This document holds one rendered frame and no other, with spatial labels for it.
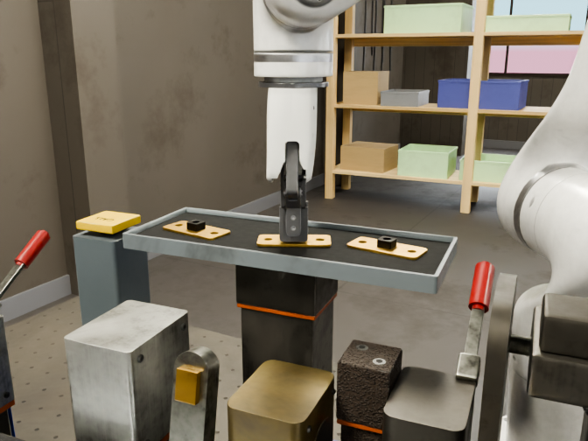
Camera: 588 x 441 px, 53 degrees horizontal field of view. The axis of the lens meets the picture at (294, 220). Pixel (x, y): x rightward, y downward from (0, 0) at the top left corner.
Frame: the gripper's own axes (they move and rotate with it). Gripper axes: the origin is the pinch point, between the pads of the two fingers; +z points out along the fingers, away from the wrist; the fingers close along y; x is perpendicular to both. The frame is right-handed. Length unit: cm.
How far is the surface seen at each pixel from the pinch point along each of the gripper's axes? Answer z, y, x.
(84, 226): 3.1, -7.8, -27.5
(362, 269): 2.4, 9.6, 7.1
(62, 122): 16, -255, -134
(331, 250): 2.6, 2.9, 4.2
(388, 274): 2.5, 10.5, 9.5
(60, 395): 48, -40, -49
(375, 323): 119, -224, 36
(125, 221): 2.7, -8.7, -22.4
